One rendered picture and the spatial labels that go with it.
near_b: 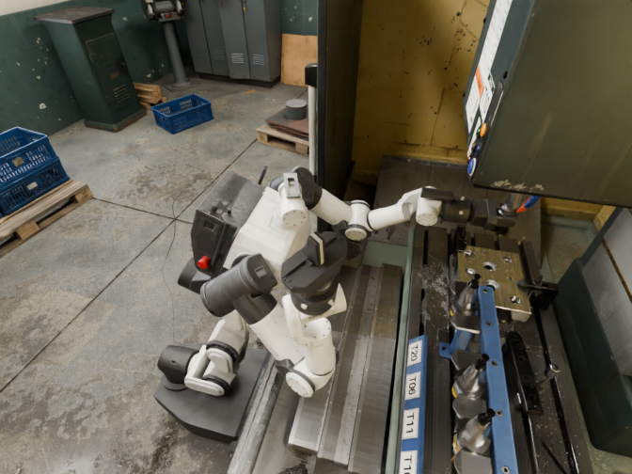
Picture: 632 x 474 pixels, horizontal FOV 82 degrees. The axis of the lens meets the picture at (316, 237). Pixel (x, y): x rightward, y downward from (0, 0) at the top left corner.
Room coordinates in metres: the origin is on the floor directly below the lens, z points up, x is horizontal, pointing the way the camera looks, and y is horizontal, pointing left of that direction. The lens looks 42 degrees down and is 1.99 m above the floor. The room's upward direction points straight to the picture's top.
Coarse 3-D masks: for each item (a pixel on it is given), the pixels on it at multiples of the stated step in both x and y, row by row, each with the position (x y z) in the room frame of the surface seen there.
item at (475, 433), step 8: (480, 416) 0.27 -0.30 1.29; (464, 424) 0.28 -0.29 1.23; (472, 424) 0.26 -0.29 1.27; (480, 424) 0.25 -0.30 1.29; (488, 424) 0.25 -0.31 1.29; (464, 432) 0.26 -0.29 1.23; (472, 432) 0.25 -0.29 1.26; (480, 432) 0.25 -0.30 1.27; (488, 432) 0.25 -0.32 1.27; (472, 440) 0.25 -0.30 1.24; (480, 440) 0.24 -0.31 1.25
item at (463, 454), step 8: (456, 456) 0.23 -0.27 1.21; (464, 456) 0.23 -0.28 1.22; (472, 456) 0.23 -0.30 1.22; (480, 456) 0.23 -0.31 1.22; (488, 456) 0.23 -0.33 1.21; (456, 464) 0.21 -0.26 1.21; (464, 464) 0.21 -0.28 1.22; (472, 464) 0.21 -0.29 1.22; (480, 464) 0.21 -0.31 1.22; (488, 464) 0.21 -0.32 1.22; (464, 472) 0.20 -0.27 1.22; (472, 472) 0.20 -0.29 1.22; (480, 472) 0.20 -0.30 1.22; (488, 472) 0.20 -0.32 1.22
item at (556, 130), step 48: (528, 0) 0.65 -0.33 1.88; (576, 0) 0.60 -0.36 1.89; (624, 0) 0.58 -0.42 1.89; (480, 48) 0.98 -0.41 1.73; (528, 48) 0.61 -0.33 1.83; (576, 48) 0.59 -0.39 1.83; (624, 48) 0.58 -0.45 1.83; (528, 96) 0.60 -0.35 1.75; (576, 96) 0.58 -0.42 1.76; (624, 96) 0.57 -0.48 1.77; (528, 144) 0.59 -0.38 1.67; (576, 144) 0.57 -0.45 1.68; (624, 144) 0.56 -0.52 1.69; (528, 192) 0.59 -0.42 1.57; (576, 192) 0.56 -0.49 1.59; (624, 192) 0.55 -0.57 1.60
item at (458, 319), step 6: (456, 312) 0.55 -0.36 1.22; (450, 318) 0.54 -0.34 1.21; (456, 318) 0.54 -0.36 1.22; (462, 318) 0.54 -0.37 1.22; (468, 318) 0.54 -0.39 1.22; (474, 318) 0.54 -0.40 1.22; (480, 318) 0.54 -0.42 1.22; (456, 324) 0.52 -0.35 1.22; (462, 324) 0.52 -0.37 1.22; (468, 324) 0.52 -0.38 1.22; (474, 324) 0.52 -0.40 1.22; (480, 324) 0.52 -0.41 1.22; (462, 330) 0.50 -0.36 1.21; (468, 330) 0.50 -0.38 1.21; (474, 330) 0.50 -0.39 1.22; (480, 330) 0.50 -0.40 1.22
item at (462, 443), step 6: (462, 420) 0.29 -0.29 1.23; (468, 420) 0.29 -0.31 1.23; (456, 426) 0.28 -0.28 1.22; (462, 426) 0.28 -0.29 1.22; (456, 432) 0.27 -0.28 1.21; (462, 438) 0.25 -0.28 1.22; (486, 438) 0.25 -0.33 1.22; (462, 444) 0.25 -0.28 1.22; (468, 444) 0.24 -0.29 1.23; (486, 444) 0.24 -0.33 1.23; (468, 450) 0.23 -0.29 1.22; (474, 450) 0.23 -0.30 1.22; (480, 450) 0.23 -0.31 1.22
